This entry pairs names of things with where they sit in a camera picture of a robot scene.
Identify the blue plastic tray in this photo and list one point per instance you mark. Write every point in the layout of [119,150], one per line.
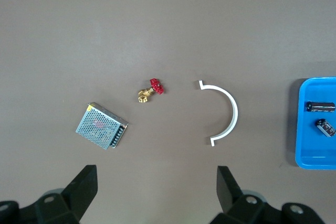
[315,155]

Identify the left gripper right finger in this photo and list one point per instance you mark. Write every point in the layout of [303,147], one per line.
[236,208]

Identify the white curved plastic bracket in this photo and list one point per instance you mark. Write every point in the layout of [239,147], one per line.
[235,113]

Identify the metal mesh power supply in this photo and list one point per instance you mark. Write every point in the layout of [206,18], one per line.
[101,125]

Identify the dark electrolytic capacitor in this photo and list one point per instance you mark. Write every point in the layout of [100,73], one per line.
[321,107]

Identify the small black terminal block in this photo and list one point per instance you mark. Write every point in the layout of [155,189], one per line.
[325,127]

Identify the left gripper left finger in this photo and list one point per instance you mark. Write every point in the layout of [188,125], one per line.
[71,203]

